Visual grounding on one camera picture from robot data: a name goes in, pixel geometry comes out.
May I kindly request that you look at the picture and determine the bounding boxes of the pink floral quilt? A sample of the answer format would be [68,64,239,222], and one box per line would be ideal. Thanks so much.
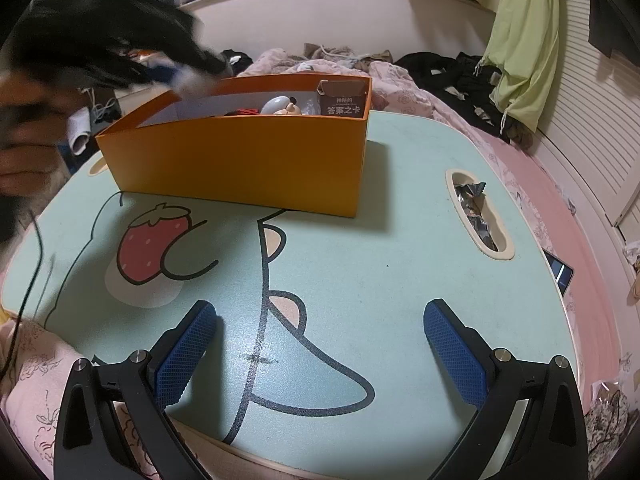
[237,49,501,136]

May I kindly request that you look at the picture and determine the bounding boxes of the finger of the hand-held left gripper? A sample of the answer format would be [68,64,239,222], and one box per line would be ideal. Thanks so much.
[112,52,153,87]
[145,20,228,86]

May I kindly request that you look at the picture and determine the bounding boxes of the dark hanging garment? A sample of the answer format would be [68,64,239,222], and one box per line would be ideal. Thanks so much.
[587,0,640,58]

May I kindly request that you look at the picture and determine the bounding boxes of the white louvred wardrobe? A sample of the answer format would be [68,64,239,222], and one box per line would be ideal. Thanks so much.
[535,0,640,241]

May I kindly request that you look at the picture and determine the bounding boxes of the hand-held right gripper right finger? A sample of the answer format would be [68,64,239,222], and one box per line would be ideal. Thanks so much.
[422,298,588,480]

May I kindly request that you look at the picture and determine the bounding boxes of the smartphone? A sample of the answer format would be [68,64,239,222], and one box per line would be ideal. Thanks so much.
[542,250,576,298]

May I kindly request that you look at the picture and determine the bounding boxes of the crumpled foil wrappers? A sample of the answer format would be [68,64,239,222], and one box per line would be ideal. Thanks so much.
[452,180,501,253]

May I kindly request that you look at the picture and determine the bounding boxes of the brown card box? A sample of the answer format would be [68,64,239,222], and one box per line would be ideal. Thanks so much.
[316,79,371,120]

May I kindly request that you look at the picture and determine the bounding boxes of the orange cardboard box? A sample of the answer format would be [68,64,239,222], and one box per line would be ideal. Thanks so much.
[95,74,374,219]

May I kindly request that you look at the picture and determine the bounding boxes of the white slippers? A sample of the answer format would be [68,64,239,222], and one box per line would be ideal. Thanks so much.
[67,110,93,156]

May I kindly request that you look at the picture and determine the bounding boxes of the beige plush toy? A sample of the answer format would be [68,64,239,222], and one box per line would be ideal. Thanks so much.
[622,242,640,306]

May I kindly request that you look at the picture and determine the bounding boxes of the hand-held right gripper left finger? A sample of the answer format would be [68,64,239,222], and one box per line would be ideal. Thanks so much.
[52,300,218,480]

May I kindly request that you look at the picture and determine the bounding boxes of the person's left hand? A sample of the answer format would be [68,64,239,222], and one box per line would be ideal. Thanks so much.
[0,76,76,196]

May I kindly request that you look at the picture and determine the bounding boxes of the black white-striped clothes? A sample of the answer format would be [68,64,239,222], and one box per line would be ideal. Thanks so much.
[220,50,256,73]

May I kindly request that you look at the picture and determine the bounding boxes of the pink bed sheet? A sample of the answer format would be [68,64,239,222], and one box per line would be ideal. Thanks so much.
[440,110,626,411]

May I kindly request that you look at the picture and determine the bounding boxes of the green hanging garment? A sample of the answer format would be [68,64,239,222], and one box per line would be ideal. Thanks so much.
[481,0,560,136]

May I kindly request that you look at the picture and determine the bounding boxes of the pink rose-print blanket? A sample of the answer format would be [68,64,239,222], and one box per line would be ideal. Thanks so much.
[0,317,161,480]

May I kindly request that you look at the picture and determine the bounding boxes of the pile of black clothes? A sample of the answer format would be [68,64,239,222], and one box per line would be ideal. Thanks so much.
[395,51,506,131]

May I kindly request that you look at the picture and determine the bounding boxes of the white charging cables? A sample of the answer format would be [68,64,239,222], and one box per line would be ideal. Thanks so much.
[82,87,121,123]

